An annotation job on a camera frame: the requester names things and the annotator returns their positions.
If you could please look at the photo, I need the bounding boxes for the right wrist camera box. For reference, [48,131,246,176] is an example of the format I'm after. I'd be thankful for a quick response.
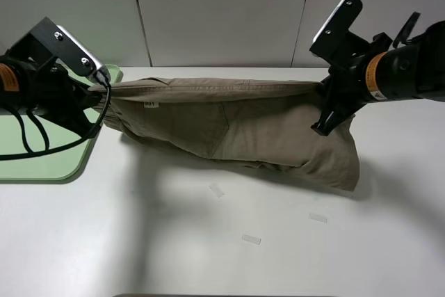
[309,0,363,64]

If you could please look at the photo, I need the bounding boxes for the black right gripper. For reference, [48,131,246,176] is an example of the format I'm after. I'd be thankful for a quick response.
[311,32,392,136]

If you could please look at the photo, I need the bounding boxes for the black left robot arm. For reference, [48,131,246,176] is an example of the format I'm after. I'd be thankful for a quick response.
[1,55,102,137]

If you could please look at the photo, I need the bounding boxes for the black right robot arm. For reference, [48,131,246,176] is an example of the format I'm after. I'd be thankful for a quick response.
[311,12,444,136]

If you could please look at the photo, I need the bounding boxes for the khaki shorts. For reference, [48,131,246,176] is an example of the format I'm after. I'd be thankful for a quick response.
[104,78,359,191]

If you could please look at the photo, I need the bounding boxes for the green plastic tray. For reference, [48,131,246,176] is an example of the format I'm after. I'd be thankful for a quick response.
[1,65,123,184]

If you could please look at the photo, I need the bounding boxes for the clear tape strip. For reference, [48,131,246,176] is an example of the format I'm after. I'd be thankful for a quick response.
[309,213,328,223]
[209,184,225,198]
[242,234,261,245]

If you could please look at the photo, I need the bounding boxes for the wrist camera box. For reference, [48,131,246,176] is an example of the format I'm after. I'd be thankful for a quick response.
[29,17,111,86]
[309,0,363,64]

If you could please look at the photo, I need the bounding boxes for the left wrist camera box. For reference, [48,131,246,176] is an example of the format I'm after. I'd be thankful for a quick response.
[29,17,111,86]

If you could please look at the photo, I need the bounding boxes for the black left camera cable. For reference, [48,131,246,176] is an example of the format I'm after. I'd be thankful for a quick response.
[0,70,113,161]

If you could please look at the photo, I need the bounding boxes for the clear tape strip bottom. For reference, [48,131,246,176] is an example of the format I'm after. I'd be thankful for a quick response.
[242,234,261,245]

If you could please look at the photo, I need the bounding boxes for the clear tape strip centre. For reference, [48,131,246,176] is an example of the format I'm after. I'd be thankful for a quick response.
[209,184,225,198]

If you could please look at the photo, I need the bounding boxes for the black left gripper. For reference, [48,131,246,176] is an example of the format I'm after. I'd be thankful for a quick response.
[20,58,102,137]

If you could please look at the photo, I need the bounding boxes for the clear tape strip right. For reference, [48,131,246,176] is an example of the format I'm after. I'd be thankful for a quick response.
[309,213,328,223]

